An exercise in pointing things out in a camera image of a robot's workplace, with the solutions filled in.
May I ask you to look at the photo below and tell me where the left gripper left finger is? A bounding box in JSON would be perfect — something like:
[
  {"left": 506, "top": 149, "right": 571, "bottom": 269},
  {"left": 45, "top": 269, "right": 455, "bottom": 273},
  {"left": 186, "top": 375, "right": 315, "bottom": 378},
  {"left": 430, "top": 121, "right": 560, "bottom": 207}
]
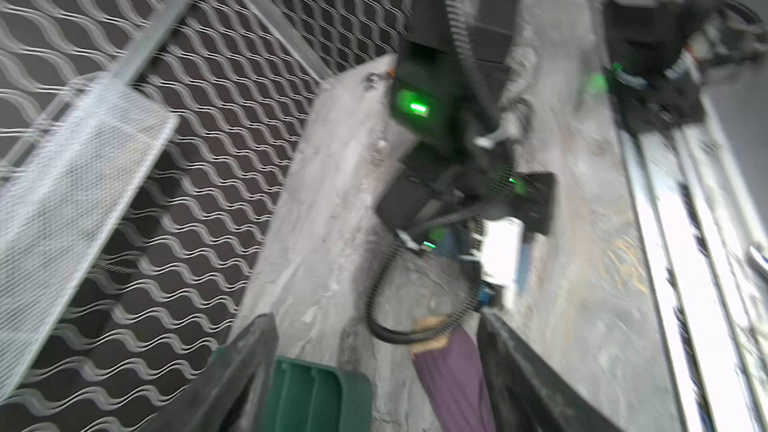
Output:
[{"left": 140, "top": 313, "right": 279, "bottom": 432}]

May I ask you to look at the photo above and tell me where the green divided plastic tray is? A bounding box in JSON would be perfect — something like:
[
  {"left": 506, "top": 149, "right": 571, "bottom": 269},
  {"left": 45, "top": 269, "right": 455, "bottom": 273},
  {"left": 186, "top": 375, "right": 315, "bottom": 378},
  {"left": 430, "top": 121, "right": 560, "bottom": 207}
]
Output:
[{"left": 260, "top": 356, "right": 373, "bottom": 432}]

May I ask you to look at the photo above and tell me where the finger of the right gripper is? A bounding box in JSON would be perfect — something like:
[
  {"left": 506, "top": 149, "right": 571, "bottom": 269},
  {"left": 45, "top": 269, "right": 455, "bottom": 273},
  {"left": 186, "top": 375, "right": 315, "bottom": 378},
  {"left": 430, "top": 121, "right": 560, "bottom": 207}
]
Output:
[{"left": 482, "top": 218, "right": 524, "bottom": 288}]

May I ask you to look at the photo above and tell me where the aluminium front rail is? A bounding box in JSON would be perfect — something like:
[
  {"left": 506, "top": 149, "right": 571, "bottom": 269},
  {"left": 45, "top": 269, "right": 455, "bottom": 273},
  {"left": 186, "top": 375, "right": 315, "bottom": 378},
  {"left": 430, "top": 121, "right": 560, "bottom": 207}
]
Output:
[{"left": 620, "top": 100, "right": 767, "bottom": 431}]

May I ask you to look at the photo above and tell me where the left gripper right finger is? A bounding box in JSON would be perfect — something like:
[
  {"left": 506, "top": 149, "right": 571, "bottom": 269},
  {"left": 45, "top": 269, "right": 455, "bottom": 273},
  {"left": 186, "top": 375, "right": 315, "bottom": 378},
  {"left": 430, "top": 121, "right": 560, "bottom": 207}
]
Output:
[{"left": 477, "top": 309, "right": 620, "bottom": 432}]

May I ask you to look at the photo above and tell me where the white mesh wall basket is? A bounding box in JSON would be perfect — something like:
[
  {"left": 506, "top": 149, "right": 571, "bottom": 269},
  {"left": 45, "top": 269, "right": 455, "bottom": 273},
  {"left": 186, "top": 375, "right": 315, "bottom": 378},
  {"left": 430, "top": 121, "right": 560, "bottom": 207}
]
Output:
[{"left": 1, "top": 79, "right": 179, "bottom": 397}]

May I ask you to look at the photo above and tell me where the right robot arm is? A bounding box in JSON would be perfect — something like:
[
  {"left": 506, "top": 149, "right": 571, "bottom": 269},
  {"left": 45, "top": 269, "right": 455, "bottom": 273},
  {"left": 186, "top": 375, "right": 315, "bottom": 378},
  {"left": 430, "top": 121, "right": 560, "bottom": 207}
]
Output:
[{"left": 377, "top": 0, "right": 718, "bottom": 253}]

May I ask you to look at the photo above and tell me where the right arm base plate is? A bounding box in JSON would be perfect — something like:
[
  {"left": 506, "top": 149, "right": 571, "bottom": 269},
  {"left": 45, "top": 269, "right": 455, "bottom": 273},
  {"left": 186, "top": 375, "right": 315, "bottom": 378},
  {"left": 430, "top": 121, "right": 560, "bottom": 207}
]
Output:
[{"left": 603, "top": 0, "right": 708, "bottom": 134}]

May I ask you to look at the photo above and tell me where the blue orange striped sock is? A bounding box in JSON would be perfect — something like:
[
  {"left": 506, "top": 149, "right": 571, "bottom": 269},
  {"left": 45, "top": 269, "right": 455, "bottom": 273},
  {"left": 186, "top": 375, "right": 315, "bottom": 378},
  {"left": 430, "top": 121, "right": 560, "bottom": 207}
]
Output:
[{"left": 433, "top": 229, "right": 532, "bottom": 293}]

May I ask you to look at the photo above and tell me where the orange handled adjustable wrench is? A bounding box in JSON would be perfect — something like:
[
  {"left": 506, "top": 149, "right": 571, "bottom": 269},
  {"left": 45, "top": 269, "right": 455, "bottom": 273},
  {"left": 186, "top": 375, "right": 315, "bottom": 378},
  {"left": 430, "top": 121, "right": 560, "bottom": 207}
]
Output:
[{"left": 363, "top": 70, "right": 394, "bottom": 90}]

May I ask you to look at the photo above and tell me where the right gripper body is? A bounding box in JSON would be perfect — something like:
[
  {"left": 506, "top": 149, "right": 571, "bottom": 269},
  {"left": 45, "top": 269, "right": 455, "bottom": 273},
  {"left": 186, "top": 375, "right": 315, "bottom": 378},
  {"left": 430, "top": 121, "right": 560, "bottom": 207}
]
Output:
[{"left": 376, "top": 143, "right": 555, "bottom": 235}]

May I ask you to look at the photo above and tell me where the purple striped sock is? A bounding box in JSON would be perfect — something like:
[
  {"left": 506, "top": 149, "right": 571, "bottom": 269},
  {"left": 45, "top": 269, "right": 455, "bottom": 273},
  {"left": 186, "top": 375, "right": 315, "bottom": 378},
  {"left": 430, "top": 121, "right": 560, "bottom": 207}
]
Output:
[{"left": 409, "top": 326, "right": 497, "bottom": 432}]

